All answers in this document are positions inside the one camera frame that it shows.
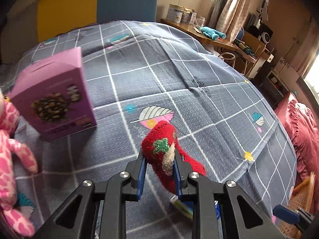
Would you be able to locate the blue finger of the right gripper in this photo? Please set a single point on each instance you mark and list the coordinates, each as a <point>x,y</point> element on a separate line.
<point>286,214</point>

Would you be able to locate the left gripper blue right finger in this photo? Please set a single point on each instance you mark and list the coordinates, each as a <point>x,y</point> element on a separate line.
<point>178,173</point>

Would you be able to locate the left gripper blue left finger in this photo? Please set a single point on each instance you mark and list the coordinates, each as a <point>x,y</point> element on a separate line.
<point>142,168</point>

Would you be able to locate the red christmas sock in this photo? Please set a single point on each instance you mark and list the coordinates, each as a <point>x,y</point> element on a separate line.
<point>159,147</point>

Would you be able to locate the pink ruffled blanket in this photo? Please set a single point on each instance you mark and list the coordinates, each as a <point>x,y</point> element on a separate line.
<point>301,127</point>

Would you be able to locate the grey plaid bed sheet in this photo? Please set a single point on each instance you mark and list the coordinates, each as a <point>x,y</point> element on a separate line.
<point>138,74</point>

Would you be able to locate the purple cardboard box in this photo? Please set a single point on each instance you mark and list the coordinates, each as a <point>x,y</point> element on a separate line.
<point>52,96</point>

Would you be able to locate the pink giraffe plush toy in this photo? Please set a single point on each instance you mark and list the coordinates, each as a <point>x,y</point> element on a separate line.
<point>16,220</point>

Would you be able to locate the teal plush on desk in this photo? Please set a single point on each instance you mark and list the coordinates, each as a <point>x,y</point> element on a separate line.
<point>212,33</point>

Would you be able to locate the wooden side desk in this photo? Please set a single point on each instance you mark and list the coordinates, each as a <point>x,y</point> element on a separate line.
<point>206,42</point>

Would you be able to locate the milk powder can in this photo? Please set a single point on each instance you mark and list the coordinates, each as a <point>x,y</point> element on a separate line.
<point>175,13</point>

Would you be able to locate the white desk fan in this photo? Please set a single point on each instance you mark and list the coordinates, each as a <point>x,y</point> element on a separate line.
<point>264,37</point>

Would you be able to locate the pink patterned curtain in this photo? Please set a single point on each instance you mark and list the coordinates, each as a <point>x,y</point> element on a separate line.
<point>228,16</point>

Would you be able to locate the grey yellow blue headboard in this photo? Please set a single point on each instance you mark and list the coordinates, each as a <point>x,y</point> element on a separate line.
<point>26,23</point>

